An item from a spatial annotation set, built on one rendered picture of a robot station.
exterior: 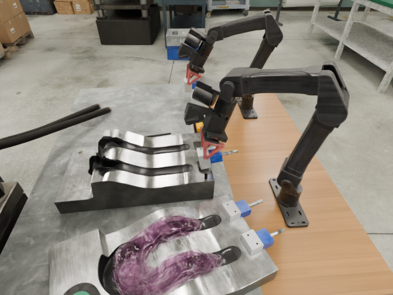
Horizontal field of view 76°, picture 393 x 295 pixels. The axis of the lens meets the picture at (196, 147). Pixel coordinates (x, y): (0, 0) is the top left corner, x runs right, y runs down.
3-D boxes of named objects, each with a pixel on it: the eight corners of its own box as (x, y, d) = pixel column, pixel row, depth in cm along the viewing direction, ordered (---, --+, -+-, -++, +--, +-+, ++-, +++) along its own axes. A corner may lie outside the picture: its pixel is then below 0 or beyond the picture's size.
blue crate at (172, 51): (205, 51, 422) (205, 37, 407) (206, 60, 390) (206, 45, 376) (169, 51, 422) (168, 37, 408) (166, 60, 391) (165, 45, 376)
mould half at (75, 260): (225, 204, 84) (228, 182, 77) (274, 278, 66) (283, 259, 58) (64, 267, 68) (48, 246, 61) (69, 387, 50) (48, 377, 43)
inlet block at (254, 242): (277, 227, 74) (281, 216, 71) (288, 241, 71) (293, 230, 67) (239, 244, 70) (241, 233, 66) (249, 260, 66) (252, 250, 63)
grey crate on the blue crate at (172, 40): (206, 38, 408) (206, 28, 398) (206, 46, 377) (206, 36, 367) (168, 38, 408) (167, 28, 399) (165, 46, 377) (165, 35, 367)
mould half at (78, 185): (202, 149, 105) (203, 122, 97) (213, 198, 86) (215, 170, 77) (79, 159, 101) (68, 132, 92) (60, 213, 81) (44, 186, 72)
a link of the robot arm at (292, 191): (281, 179, 74) (301, 185, 72) (287, 161, 80) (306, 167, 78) (276, 192, 78) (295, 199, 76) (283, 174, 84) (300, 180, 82)
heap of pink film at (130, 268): (197, 214, 74) (197, 197, 69) (228, 270, 61) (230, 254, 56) (107, 249, 66) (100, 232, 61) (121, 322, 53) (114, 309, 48)
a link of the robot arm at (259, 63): (236, 93, 122) (272, 26, 101) (236, 86, 127) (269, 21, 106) (248, 98, 123) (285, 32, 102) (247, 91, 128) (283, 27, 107)
